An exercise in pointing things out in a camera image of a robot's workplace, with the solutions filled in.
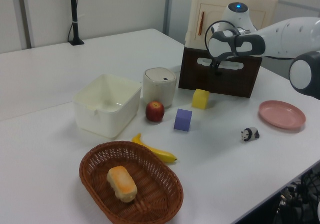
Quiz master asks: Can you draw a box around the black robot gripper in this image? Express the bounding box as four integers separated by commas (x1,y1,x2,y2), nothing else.
209,58,223,76

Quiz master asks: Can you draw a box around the dark wood drawer white handle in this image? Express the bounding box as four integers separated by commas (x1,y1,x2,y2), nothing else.
177,46,263,99

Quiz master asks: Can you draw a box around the panda toy figurine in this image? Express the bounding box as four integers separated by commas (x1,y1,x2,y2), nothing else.
240,126,261,143

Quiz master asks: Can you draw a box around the black camera pole stand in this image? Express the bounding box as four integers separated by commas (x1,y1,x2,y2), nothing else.
67,0,85,46

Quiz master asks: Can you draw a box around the yellow banana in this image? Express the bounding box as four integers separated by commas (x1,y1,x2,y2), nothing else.
131,133,178,164

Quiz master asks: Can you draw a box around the red apple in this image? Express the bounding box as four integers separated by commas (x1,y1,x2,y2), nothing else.
145,101,166,123

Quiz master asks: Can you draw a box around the yellow cube block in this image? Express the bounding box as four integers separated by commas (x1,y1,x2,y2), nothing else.
191,88,211,110

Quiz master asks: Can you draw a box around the black cable bundle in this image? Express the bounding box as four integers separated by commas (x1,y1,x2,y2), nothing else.
273,167,320,224

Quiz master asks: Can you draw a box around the white lidded trash can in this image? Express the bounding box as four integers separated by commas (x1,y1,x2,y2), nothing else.
142,67,178,109

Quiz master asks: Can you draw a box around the purple cube block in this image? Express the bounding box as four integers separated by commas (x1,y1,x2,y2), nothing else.
173,108,193,132

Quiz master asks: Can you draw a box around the cream open plastic bin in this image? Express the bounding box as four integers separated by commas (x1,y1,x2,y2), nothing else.
72,74,143,139

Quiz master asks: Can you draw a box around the pink plastic plate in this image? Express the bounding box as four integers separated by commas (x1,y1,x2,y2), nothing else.
258,100,307,130

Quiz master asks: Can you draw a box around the brown wicker basket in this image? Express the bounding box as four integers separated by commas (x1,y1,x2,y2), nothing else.
78,140,184,224

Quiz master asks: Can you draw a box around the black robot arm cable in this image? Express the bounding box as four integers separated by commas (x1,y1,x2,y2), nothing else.
204,20,241,61

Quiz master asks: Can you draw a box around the copper cabinet door handle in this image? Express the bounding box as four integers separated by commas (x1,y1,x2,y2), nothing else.
197,11,206,37

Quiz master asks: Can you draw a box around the toasted bread loaf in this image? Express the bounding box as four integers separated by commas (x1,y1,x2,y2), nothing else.
106,165,138,204

